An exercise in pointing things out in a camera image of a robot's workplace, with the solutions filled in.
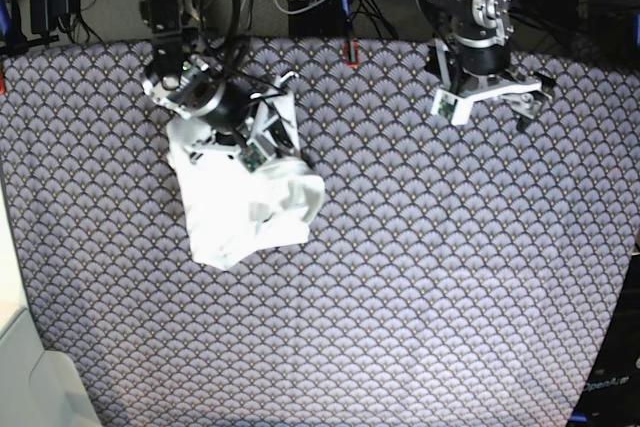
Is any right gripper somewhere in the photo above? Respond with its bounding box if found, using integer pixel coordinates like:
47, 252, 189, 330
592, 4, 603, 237
187, 70, 300, 170

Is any red clip at table edge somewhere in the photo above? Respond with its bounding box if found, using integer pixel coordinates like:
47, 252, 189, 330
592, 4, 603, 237
344, 42, 360, 68

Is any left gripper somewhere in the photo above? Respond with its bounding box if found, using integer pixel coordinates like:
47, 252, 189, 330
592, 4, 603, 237
427, 39, 555, 132

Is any black OpenArm base panel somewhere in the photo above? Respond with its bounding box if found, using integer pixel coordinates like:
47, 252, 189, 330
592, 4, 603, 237
567, 253, 639, 426

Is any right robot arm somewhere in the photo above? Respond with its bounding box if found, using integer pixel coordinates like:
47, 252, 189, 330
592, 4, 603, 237
139, 0, 300, 172

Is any patterned grey fan tablecloth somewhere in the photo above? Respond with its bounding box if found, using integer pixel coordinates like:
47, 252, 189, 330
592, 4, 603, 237
1, 39, 639, 426

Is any white T-shirt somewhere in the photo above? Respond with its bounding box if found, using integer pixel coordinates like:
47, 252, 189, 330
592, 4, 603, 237
166, 118, 325, 270

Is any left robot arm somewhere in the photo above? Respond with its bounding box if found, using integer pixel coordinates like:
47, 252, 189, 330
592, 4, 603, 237
414, 0, 555, 133

